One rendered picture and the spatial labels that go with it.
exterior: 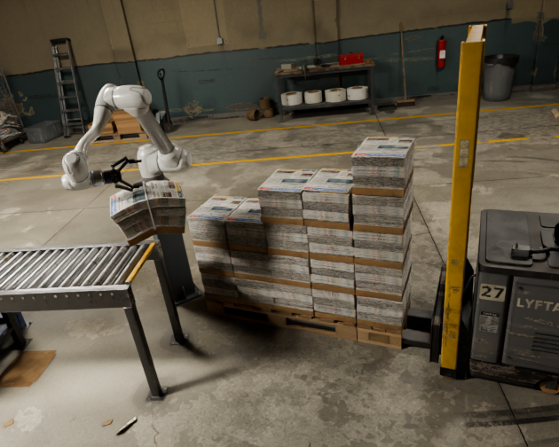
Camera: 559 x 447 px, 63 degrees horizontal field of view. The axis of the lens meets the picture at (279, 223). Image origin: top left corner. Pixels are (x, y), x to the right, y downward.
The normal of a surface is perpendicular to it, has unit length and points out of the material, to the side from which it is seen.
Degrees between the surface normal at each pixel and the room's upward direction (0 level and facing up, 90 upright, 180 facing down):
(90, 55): 90
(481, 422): 0
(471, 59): 90
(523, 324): 90
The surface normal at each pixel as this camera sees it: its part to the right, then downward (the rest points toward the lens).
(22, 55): -0.08, 0.45
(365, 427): -0.11, -0.89
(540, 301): -0.38, 0.45
